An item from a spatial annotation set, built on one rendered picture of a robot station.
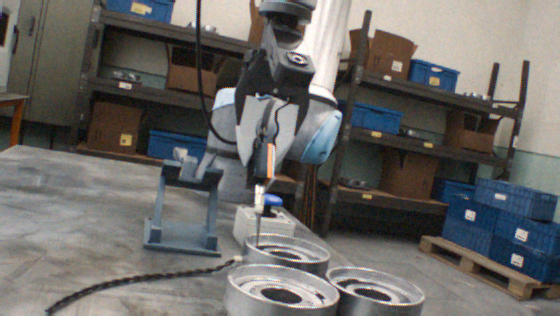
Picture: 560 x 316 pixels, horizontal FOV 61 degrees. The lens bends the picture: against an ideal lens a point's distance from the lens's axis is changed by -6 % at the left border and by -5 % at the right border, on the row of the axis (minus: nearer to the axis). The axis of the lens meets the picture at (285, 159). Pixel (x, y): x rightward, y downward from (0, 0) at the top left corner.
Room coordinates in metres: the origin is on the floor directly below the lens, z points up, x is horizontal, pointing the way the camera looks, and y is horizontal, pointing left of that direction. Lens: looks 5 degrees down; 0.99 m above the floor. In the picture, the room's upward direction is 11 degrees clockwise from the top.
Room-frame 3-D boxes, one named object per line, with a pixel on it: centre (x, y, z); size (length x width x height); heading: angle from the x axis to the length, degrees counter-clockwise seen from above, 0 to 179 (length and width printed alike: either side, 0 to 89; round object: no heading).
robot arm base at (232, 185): (1.05, 0.11, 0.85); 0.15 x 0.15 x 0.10
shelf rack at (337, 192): (4.79, -1.25, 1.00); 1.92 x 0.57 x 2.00; 108
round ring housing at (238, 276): (0.44, -0.02, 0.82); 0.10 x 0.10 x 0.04
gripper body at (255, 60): (0.67, 0.04, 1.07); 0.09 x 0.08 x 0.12; 16
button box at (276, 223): (0.72, 0.01, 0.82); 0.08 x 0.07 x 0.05; 18
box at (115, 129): (3.89, 1.39, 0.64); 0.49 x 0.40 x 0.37; 113
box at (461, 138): (4.95, -1.77, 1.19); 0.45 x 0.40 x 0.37; 103
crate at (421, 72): (4.76, -1.16, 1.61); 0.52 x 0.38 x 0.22; 111
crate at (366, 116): (4.60, -0.66, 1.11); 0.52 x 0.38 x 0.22; 108
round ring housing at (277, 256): (0.58, -0.02, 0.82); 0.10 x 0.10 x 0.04
